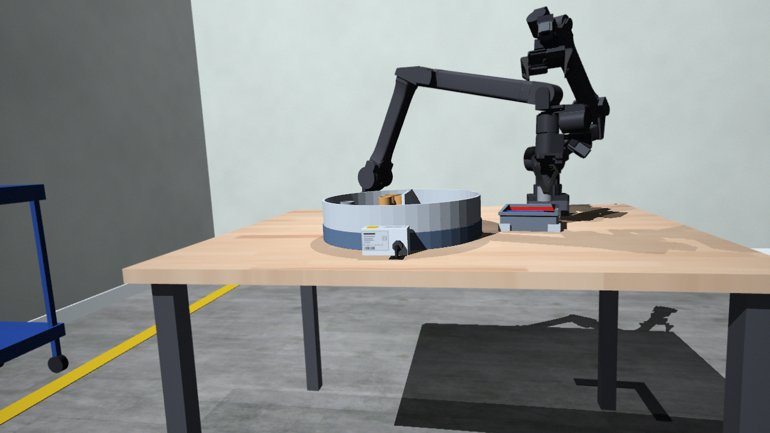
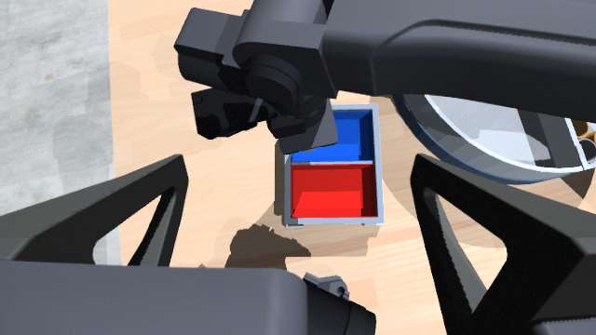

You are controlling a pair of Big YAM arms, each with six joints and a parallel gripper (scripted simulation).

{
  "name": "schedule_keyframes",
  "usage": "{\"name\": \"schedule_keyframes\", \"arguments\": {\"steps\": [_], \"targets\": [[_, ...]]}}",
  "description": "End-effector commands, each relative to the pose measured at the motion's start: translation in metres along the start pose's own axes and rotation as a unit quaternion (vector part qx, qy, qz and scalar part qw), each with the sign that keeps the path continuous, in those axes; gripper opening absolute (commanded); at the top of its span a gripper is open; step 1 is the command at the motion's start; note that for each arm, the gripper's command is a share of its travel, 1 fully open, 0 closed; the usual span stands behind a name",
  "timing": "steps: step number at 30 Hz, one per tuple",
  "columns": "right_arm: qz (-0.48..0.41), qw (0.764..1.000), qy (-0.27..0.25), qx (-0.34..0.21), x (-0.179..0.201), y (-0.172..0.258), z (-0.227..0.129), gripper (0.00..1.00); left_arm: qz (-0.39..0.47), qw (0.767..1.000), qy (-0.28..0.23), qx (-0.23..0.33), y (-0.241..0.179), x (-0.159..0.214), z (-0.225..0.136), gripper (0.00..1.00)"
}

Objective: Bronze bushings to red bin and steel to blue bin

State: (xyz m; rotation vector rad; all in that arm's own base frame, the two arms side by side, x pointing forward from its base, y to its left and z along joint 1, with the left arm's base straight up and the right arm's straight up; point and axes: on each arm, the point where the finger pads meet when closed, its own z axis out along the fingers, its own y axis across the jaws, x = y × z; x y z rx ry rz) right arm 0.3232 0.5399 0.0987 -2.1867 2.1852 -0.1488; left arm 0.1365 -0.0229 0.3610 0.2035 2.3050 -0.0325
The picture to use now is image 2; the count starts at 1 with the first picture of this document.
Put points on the grey round turntable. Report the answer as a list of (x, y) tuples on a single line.
[(485, 137)]

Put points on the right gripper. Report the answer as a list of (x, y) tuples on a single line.
[(320, 127)]

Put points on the bronze bushing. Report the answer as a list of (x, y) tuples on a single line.
[(592, 136), (581, 128)]

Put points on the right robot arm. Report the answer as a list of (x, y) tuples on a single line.
[(532, 55)]

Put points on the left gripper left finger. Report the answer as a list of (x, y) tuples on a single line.
[(66, 228)]

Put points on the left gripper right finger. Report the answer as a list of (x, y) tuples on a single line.
[(550, 270)]

